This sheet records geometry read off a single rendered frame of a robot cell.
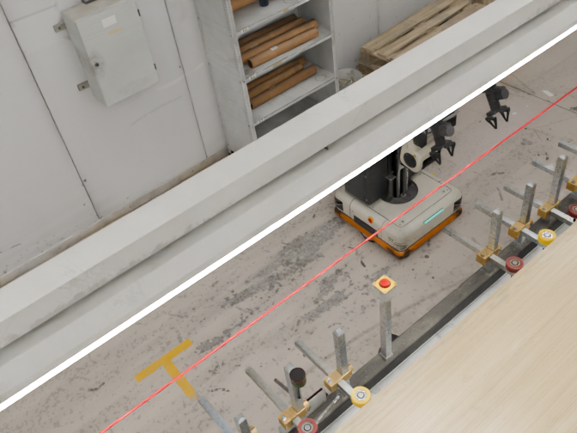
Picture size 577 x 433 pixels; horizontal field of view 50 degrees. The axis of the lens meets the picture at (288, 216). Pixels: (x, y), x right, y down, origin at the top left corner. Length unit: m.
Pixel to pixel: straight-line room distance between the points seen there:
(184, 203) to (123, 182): 3.76
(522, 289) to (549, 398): 0.54
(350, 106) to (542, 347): 1.78
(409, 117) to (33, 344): 0.89
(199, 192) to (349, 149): 0.35
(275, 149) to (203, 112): 3.79
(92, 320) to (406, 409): 1.70
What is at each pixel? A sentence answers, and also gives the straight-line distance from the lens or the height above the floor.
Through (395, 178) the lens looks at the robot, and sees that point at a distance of 4.20.
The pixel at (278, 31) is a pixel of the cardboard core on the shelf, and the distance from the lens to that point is 4.91.
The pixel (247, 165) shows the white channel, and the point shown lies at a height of 2.46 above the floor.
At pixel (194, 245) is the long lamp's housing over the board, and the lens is 1.17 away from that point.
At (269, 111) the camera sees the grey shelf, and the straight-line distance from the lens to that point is 4.82.
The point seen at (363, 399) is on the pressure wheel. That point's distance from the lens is 2.63.
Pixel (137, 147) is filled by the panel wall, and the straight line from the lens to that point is 4.81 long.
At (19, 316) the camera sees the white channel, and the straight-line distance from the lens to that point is 1.09.
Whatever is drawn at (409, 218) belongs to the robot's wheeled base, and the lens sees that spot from 4.15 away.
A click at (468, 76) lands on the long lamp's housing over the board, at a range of 1.56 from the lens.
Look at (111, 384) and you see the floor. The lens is 4.05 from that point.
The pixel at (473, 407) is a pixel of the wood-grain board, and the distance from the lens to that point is 2.64.
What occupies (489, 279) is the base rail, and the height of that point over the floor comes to 0.69.
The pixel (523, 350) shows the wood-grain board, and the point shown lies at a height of 0.90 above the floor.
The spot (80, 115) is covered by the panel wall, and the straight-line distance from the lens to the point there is 4.50.
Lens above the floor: 3.19
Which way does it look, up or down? 43 degrees down
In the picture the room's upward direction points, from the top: 10 degrees counter-clockwise
